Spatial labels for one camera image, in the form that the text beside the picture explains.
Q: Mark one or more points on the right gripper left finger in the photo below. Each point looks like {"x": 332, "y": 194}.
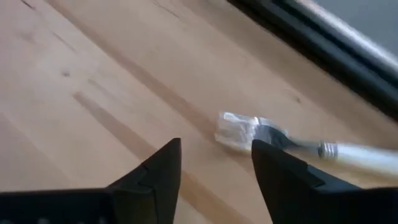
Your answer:
{"x": 149, "y": 193}

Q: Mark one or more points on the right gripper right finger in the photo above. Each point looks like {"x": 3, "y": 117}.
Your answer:
{"x": 295, "y": 199}

